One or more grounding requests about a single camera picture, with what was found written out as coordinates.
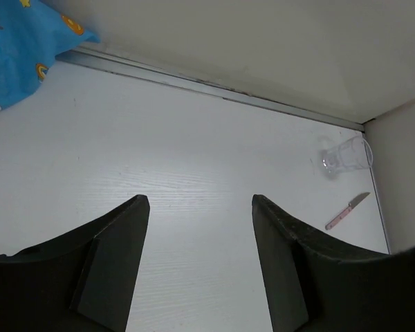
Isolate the blue space-print cloth placemat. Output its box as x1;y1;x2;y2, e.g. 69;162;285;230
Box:
0;1;99;111

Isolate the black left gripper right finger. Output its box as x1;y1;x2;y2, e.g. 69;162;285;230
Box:
252;194;415;331

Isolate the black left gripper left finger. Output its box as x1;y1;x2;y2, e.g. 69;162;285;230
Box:
0;195;149;331

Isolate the clear drinking glass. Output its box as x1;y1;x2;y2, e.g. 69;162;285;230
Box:
320;136;374;178

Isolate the pink-handled table knife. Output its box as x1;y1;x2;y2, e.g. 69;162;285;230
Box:
325;192;370;230

